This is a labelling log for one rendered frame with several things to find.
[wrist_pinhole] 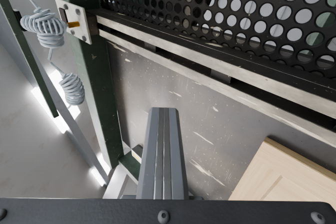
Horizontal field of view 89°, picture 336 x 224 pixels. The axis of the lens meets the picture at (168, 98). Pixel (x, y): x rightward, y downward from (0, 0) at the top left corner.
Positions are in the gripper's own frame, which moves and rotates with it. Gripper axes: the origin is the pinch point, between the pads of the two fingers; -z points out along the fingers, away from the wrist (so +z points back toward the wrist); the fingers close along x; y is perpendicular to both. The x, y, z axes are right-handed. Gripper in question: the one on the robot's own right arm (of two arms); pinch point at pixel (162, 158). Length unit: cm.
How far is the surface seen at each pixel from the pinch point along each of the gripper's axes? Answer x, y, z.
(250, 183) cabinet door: -22.6, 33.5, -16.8
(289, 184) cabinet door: -26.9, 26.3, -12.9
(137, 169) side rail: 13, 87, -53
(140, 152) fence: 10, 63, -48
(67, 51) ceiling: 191, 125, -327
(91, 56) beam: 27, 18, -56
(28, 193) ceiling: 235, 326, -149
